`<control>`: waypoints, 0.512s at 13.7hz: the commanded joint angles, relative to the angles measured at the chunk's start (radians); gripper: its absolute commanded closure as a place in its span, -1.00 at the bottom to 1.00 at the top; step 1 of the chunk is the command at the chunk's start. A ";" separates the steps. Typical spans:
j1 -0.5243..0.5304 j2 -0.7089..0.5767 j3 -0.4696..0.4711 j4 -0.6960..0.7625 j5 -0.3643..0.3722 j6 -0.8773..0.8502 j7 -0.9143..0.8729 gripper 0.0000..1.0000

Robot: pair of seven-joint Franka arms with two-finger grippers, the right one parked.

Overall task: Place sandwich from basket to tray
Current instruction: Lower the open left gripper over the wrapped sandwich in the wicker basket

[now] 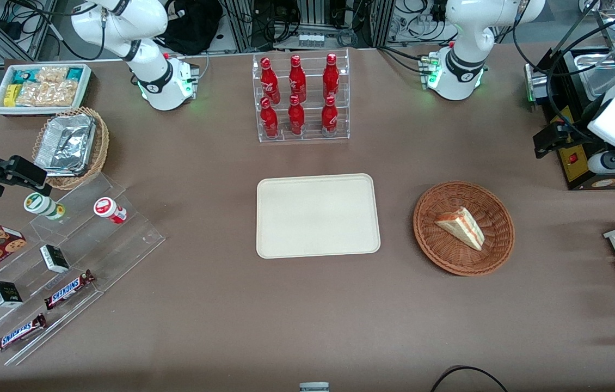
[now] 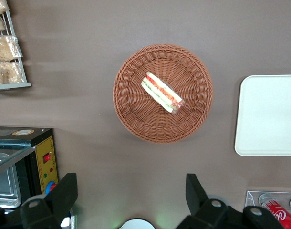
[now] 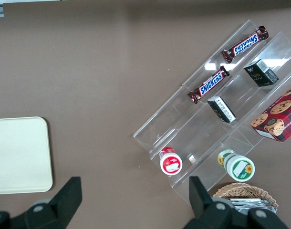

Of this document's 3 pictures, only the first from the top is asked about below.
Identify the black food warmer machine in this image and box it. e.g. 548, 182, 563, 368
524, 0, 615, 191

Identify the green-lid drink bottle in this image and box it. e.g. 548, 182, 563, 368
23, 192, 66, 221

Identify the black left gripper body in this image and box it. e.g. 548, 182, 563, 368
550, 97, 611, 144

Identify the white snack bin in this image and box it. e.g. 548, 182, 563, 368
0, 63, 93, 117

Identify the black cable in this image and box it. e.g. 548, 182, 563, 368
430, 366, 509, 392

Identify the clear acrylic bottle rack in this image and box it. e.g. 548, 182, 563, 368
252, 48, 350, 143

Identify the steel warmer pan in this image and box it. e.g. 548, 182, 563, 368
579, 52, 615, 100

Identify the red-lid drink bottle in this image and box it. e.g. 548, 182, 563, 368
94, 197, 128, 224

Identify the red cola bottle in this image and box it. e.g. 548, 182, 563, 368
321, 95, 339, 137
288, 95, 305, 136
323, 53, 340, 101
260, 97, 279, 138
260, 57, 281, 105
288, 54, 307, 104

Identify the clear acrylic stepped stand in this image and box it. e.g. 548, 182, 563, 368
0, 173, 167, 366

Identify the triangular sandwich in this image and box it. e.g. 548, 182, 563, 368
434, 206, 486, 252

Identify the Snickers bar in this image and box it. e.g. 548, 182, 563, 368
0, 313, 47, 355
44, 269, 96, 310

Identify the light wicker basket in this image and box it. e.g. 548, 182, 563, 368
32, 107, 110, 191

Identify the black bag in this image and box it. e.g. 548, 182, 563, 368
155, 0, 224, 56

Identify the aluminium foil tray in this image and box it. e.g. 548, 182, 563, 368
34, 113, 96, 177

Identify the small black box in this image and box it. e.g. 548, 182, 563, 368
40, 244, 70, 273
0, 281, 23, 308

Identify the brown wicker basket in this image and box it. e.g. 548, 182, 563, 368
413, 181, 515, 277

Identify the clear cracker bag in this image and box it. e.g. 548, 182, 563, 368
44, 81, 78, 107
34, 66, 69, 85
15, 82, 47, 107

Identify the cream plastic tray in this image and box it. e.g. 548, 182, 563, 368
256, 173, 382, 259

